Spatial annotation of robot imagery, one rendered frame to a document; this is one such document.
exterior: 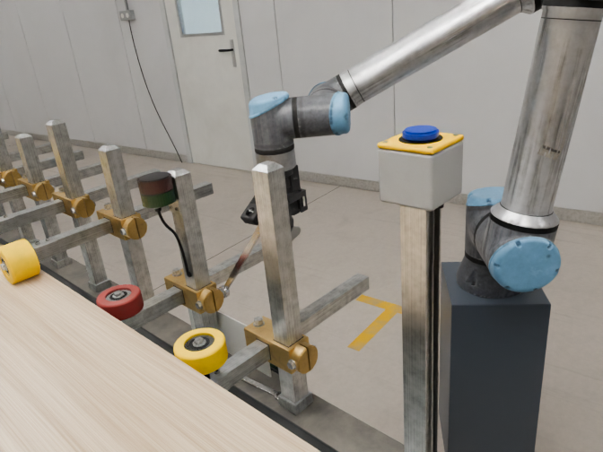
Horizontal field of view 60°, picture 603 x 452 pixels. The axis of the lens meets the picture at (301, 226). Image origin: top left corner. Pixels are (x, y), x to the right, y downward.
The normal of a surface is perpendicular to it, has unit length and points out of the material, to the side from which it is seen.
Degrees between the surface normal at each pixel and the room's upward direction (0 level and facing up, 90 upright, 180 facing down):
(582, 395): 0
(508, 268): 95
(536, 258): 95
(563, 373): 0
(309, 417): 0
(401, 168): 90
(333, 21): 90
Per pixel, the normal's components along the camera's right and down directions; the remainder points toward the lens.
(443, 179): 0.73, 0.21
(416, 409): -0.68, 0.34
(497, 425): -0.13, 0.40
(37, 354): -0.09, -0.92
